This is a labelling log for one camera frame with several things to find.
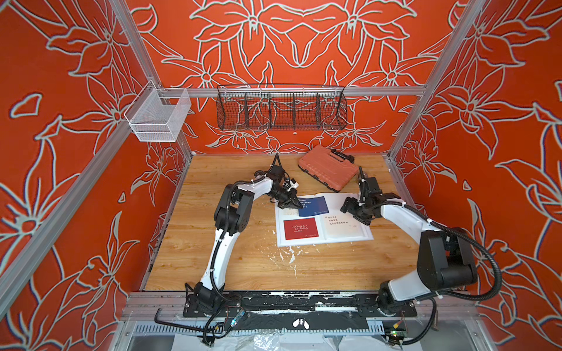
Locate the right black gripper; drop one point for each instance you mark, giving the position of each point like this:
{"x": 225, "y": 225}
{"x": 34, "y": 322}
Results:
{"x": 351, "y": 204}

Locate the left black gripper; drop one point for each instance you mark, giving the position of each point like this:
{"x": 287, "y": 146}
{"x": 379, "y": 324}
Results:
{"x": 289, "y": 202}

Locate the dark blue card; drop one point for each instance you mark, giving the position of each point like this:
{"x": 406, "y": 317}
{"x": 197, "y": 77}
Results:
{"x": 313, "y": 206}

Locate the red photo card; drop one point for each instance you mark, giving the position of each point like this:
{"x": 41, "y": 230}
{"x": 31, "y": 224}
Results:
{"x": 296, "y": 229}

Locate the cream card small text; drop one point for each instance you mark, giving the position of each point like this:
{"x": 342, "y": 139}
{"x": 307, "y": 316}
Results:
{"x": 341, "y": 227}

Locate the white photo album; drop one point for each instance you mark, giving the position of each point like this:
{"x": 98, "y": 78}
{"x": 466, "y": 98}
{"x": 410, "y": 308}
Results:
{"x": 319, "y": 221}

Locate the white card red text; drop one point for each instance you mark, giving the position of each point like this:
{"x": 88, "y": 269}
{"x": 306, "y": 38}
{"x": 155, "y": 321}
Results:
{"x": 289, "y": 213}

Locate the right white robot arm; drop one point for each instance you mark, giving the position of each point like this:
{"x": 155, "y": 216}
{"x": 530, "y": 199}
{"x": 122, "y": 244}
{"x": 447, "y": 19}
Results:
{"x": 445, "y": 258}

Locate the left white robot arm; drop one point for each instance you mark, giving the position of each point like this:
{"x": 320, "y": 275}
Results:
{"x": 232, "y": 216}

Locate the orange plastic tool case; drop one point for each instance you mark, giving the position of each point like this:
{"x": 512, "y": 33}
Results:
{"x": 330, "y": 167}

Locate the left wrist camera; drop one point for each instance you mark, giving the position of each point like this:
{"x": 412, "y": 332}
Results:
{"x": 281, "y": 173}

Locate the black wire wall basket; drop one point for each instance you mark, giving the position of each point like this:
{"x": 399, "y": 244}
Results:
{"x": 281, "y": 107}

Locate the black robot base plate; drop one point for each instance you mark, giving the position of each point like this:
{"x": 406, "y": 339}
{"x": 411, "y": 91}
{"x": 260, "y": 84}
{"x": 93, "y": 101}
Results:
{"x": 363, "y": 303}

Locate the clear mesh wall basket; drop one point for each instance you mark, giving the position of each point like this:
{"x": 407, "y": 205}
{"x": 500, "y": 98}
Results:
{"x": 155, "y": 117}

